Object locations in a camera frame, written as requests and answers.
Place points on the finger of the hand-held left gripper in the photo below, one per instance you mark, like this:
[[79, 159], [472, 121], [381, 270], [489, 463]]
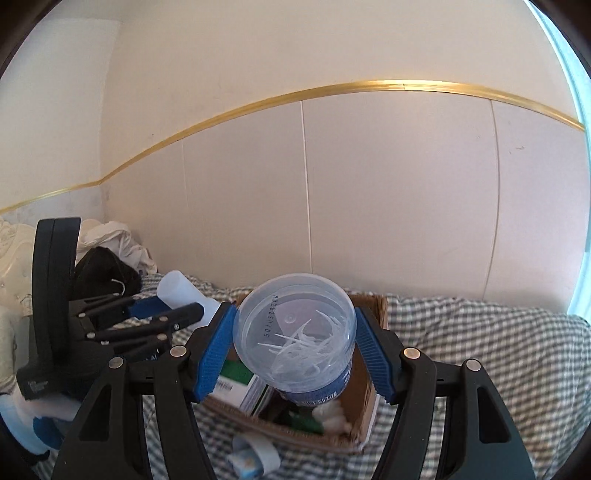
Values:
[[184, 314], [147, 308]]

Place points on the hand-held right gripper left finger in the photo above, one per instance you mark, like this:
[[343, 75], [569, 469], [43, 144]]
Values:
[[217, 350]]

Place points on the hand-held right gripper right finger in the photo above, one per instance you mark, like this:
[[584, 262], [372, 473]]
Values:
[[371, 350]]

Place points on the white plastic bottle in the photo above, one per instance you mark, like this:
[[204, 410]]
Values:
[[178, 286]]

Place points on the green white medicine box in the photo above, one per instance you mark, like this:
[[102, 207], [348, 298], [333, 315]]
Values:
[[244, 387]]

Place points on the brown cardboard box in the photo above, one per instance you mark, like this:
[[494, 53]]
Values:
[[361, 397]]

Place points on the clear floss pick jar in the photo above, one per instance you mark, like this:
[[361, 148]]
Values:
[[295, 323]]

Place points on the person's left hand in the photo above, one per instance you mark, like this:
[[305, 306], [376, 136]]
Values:
[[27, 415]]

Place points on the black cloth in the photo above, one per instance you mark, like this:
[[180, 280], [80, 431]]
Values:
[[101, 267]]

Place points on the white cloth pile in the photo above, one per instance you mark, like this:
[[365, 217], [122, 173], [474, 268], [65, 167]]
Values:
[[115, 240]]

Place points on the white cotton wad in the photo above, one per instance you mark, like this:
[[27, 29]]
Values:
[[332, 415]]

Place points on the grey checked blanket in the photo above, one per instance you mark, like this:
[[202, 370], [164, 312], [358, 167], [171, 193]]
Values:
[[461, 346]]

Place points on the green plastic piece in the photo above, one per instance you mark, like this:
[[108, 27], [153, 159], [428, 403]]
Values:
[[302, 422]]

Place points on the blue white packet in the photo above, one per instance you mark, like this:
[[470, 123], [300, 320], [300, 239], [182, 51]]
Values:
[[254, 457]]

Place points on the window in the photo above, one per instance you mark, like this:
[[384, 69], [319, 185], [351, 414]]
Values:
[[581, 286]]

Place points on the gold wall trim strip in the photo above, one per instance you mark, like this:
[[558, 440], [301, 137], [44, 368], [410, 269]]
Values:
[[392, 85]]

